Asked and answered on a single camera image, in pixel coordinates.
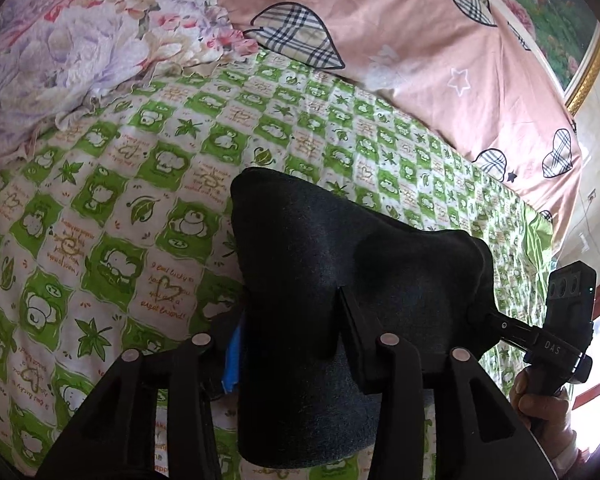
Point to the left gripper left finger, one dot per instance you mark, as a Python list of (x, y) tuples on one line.
[(112, 434)]

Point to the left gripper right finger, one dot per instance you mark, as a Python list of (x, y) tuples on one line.
[(479, 434)]

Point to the black pants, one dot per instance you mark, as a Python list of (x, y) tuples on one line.
[(302, 250)]

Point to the person's right hand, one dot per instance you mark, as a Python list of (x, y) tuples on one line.
[(555, 435)]

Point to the green checkered bed sheet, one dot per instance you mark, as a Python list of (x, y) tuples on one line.
[(117, 232)]

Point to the pink heart pattern quilt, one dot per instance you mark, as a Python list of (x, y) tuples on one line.
[(458, 66)]

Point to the floral purple pillow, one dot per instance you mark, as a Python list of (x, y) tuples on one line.
[(59, 55)]

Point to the landscape wall painting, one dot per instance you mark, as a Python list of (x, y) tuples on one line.
[(568, 35)]

